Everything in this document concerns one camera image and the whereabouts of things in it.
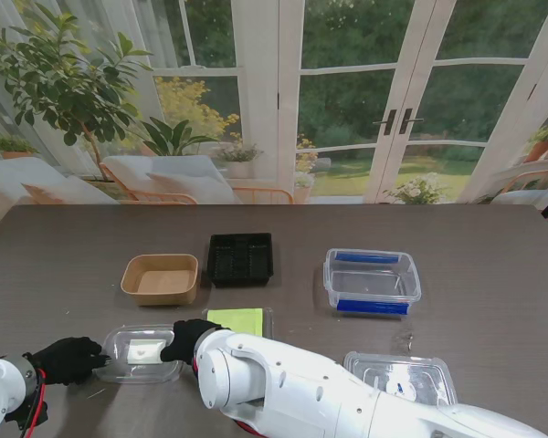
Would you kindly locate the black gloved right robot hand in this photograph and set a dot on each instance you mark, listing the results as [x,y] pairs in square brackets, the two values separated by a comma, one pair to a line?
[187,337]

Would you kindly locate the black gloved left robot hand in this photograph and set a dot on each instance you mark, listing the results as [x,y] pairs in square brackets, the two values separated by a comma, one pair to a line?
[64,362]

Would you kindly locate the clear lid with white label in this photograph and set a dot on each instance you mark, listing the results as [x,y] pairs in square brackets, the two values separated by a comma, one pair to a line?
[119,369]

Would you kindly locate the brown kraft paper container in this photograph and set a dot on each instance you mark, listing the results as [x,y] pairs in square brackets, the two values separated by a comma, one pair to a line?
[160,283]

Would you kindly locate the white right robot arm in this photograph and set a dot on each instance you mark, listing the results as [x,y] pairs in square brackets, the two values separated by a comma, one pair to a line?
[292,388]

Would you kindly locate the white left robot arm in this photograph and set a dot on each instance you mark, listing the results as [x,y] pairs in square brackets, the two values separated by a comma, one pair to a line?
[0,383]

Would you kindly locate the clear container with blue clips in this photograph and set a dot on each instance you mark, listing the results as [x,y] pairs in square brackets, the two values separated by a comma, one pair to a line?
[379,278]

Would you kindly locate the clear lid with green sheet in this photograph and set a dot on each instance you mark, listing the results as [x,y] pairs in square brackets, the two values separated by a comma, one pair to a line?
[237,317]

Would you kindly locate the black plastic tray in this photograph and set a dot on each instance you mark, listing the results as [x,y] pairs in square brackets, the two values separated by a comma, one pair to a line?
[239,260]

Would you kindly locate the clear lid with blue mark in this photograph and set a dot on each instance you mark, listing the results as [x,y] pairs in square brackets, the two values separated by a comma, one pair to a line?
[393,374]

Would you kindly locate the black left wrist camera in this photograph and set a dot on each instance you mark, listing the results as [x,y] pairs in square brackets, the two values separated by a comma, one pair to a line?
[25,413]

